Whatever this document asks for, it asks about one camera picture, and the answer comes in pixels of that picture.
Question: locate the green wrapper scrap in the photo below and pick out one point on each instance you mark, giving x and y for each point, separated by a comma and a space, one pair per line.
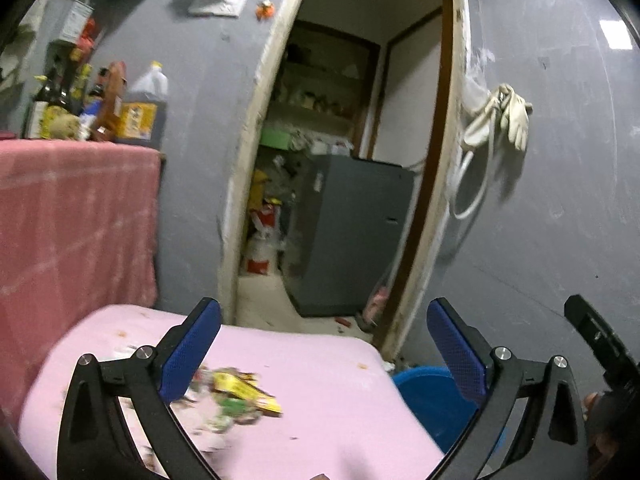
237, 410

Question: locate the yellow bag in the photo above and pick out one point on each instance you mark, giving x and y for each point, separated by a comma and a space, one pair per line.
259, 187

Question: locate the blue plastic basin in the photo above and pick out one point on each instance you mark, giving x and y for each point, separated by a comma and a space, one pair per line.
435, 405

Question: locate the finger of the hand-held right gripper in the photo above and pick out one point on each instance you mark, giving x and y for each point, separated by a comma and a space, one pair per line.
597, 332

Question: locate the small orange toy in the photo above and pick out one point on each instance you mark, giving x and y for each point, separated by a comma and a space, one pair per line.
265, 10

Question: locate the pink floral sheet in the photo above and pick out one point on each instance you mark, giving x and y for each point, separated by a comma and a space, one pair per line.
320, 385

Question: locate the grey metal cabinet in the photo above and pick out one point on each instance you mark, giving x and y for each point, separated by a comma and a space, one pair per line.
350, 235

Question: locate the green box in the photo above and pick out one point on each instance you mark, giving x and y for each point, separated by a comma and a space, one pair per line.
275, 137

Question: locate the yellow snack wrapper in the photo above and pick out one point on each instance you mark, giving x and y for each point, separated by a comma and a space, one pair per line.
247, 390

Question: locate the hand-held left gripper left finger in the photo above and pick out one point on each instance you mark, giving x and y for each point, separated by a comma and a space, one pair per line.
190, 355

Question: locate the brown bottle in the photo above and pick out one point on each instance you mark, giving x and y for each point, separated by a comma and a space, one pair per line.
112, 100

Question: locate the large oil jug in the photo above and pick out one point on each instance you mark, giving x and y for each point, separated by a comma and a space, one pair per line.
145, 110

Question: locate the wooden door frame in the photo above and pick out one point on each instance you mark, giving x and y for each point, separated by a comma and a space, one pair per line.
250, 150

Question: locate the red checked cloth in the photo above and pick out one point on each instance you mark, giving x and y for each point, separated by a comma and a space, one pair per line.
70, 225

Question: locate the white gloves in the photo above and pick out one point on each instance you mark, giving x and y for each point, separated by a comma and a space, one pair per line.
515, 115

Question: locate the white sack with red print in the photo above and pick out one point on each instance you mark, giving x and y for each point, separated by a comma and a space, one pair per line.
262, 245

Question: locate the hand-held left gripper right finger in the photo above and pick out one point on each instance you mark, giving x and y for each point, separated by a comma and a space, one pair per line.
456, 355

